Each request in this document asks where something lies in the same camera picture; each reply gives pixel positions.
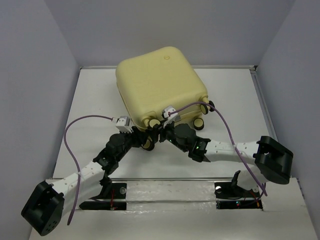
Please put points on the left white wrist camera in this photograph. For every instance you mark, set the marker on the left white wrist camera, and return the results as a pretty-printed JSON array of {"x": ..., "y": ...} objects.
[{"x": 124, "y": 125}]

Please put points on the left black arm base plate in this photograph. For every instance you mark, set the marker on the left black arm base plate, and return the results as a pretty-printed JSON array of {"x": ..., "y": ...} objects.
[{"x": 111, "y": 198}]

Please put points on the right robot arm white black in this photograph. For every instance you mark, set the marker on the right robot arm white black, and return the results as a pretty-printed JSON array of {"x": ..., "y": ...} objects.
[{"x": 265, "y": 160}]

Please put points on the yellow hard-shell suitcase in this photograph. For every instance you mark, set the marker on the yellow hard-shell suitcase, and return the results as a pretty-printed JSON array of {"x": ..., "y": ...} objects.
[{"x": 152, "y": 82}]

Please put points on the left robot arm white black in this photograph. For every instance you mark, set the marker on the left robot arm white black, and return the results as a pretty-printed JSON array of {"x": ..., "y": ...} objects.
[{"x": 49, "y": 202}]

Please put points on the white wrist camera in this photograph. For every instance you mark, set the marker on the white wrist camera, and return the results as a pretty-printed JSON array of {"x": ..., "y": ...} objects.
[
  {"x": 124, "y": 125},
  {"x": 170, "y": 116}
]

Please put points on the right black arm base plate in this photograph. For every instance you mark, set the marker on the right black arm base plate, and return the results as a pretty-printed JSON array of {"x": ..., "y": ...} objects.
[{"x": 229, "y": 196}]

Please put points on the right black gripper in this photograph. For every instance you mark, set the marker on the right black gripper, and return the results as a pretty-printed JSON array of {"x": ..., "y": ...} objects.
[{"x": 163, "y": 130}]

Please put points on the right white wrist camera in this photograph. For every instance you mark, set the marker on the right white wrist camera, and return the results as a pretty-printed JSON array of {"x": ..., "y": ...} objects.
[{"x": 170, "y": 116}]

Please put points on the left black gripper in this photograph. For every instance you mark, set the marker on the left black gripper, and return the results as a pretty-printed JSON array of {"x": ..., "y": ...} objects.
[{"x": 138, "y": 137}]

